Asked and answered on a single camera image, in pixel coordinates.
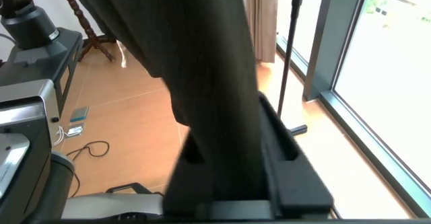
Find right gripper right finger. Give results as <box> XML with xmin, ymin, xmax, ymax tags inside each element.
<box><xmin>257</xmin><ymin>91</ymin><xmax>335</xmax><ymax>219</ymax></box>

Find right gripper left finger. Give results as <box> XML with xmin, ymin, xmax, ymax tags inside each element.
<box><xmin>163</xmin><ymin>133</ymin><xmax>216</xmax><ymax>218</ymax></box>

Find black shorts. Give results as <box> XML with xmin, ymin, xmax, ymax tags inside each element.
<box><xmin>67</xmin><ymin>0</ymin><xmax>270</xmax><ymax>203</ymax></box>

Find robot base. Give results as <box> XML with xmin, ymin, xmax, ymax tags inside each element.
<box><xmin>0</xmin><ymin>27</ymin><xmax>84</xmax><ymax>224</ymax></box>

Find black clothes rack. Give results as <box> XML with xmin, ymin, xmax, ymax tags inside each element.
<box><xmin>275</xmin><ymin>0</ymin><xmax>309</xmax><ymax>137</ymax></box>

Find window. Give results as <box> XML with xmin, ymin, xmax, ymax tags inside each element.
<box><xmin>275</xmin><ymin>0</ymin><xmax>431</xmax><ymax>218</ymax></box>

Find beige curtain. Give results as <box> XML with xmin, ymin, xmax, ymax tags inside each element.
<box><xmin>239</xmin><ymin>0</ymin><xmax>281</xmax><ymax>65</ymax></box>

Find dark brown wooden coat stand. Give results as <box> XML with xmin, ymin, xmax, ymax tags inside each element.
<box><xmin>55</xmin><ymin>0</ymin><xmax>118</xmax><ymax>63</ymax></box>

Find thin black floor cable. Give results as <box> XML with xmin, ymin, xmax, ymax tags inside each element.
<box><xmin>65</xmin><ymin>140</ymin><xmax>111</xmax><ymax>198</ymax></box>

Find white cable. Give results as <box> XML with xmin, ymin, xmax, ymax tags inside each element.
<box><xmin>52</xmin><ymin>124</ymin><xmax>84</xmax><ymax>147</ymax></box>

